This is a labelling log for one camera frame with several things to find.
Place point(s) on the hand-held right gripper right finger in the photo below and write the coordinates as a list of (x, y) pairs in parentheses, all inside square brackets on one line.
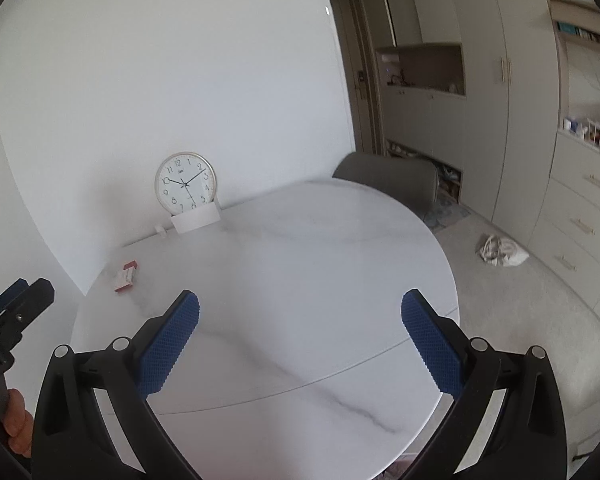
[(432, 345)]

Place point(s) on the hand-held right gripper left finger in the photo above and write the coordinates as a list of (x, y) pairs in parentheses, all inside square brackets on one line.
[(170, 345)]

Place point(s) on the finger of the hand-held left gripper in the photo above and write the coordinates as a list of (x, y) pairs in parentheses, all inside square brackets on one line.
[(32, 302), (7, 296)]

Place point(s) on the person's left hand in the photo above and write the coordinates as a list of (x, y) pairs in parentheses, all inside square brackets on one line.
[(20, 420)]

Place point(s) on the small red and white box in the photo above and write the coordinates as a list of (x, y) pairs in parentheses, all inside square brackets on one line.
[(126, 276)]

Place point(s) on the white bag on floor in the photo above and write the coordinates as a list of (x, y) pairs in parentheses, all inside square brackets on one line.
[(502, 252)]

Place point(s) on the white rectangular box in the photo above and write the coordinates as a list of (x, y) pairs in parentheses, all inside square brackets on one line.
[(195, 219)]

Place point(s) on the patterned floor rug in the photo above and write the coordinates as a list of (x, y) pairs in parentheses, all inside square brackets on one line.
[(445, 212)]

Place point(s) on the grey chair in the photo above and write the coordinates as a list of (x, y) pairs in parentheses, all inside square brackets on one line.
[(385, 175)]

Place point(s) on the black stand legs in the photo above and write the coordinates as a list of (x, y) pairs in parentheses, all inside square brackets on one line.
[(582, 452)]

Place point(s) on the beige drawer cabinet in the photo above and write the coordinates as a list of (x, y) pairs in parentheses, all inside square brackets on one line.
[(580, 210)]

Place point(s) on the brown door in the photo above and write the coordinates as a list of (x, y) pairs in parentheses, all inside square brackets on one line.
[(355, 70)]

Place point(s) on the row of books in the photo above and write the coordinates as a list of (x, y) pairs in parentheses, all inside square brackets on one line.
[(587, 35)]

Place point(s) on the round white wall clock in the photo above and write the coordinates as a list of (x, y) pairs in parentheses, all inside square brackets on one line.
[(185, 181)]

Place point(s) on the beige wall cabinet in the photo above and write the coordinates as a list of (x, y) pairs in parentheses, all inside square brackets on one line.
[(480, 135)]

